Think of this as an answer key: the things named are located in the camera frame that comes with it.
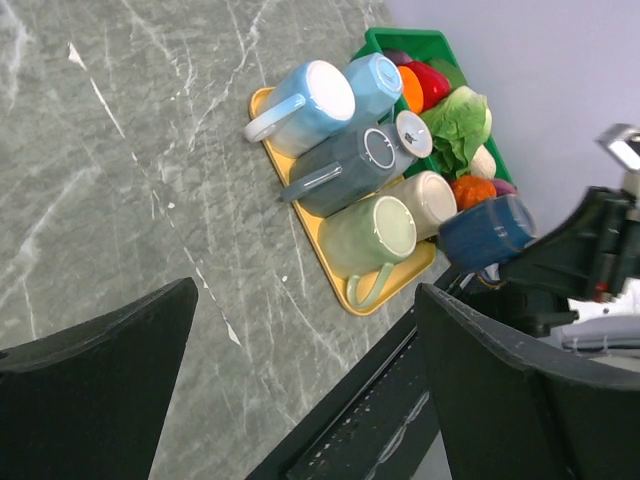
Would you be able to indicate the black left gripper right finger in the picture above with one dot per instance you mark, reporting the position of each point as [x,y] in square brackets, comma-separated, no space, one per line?
[512,407]

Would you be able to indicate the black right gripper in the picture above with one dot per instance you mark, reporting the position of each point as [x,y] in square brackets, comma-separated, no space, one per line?
[587,258]

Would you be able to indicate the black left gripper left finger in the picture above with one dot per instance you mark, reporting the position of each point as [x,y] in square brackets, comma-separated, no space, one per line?
[90,401]

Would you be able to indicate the dark blue mug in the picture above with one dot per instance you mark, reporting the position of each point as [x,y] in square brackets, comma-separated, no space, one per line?
[491,232]

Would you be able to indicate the light green mug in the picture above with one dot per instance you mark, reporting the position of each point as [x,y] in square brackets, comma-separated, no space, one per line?
[364,242]

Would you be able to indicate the cream mug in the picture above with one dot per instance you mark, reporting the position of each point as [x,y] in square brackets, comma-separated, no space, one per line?
[430,200]

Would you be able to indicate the grey blue mug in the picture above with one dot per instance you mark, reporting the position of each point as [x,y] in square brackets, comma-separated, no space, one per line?
[347,167]

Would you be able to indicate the light blue faceted mug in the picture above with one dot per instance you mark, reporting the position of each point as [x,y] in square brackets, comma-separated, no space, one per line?
[377,86]

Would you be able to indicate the light blue white mug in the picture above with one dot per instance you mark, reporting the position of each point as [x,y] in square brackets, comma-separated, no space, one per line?
[313,101]

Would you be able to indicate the purple toy onion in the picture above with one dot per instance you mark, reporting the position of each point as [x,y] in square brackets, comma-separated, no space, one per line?
[503,187]

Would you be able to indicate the white toy radish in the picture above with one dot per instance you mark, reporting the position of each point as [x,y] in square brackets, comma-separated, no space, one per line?
[483,164]

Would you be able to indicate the orange toy pumpkin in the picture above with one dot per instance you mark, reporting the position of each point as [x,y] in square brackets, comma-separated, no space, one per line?
[471,190]

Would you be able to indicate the green toy cabbage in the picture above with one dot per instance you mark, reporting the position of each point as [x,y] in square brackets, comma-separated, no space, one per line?
[459,125]

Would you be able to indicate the small grey cup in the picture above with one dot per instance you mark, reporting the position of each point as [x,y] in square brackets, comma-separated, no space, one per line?
[414,134]

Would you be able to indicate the red toy pepper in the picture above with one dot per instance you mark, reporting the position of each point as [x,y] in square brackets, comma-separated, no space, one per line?
[435,85]

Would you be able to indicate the orange toy fruit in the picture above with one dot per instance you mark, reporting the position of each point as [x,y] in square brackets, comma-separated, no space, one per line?
[412,89]

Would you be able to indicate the dark purple toy eggplant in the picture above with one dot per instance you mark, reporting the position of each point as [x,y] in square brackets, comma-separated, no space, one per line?
[398,57]

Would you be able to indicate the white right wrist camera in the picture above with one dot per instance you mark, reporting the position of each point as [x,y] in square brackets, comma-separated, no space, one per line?
[621,142]

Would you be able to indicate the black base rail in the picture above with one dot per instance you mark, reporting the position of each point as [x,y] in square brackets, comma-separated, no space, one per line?
[376,423]

